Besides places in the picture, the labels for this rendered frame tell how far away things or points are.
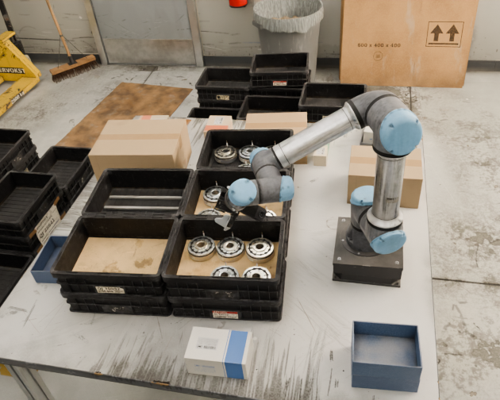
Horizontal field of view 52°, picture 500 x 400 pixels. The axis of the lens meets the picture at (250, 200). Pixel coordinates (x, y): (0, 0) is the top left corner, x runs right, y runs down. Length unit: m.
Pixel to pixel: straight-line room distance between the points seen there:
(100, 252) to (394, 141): 1.18
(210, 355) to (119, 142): 1.20
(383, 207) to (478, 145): 2.41
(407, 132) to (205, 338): 0.91
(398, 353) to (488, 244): 1.64
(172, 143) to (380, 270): 1.11
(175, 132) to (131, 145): 0.21
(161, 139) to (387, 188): 1.22
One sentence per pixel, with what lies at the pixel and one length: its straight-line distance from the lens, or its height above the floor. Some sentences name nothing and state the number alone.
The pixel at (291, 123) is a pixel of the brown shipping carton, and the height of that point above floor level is 0.86.
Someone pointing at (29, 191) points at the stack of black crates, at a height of 0.49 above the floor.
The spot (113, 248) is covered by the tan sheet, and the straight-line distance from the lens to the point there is 2.06.
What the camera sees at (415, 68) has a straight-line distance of 4.65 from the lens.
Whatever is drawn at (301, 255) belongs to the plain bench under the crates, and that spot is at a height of 0.70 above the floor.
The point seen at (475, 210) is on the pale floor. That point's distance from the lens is 3.46.
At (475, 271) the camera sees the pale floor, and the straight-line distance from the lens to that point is 3.09.
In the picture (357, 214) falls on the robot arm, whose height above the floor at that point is 0.98.
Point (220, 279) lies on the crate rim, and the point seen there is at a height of 0.93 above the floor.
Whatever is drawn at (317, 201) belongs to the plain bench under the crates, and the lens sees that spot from 2.31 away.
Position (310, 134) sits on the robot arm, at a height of 1.34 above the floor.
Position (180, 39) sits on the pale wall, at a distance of 5.13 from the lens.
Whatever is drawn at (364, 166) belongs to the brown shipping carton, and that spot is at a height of 0.86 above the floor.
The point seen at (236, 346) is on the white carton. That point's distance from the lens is 1.72.
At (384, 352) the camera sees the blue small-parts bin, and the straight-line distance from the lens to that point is 1.73.
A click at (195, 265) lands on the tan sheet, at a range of 1.91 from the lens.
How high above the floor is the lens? 2.22
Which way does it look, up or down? 40 degrees down
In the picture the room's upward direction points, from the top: 6 degrees counter-clockwise
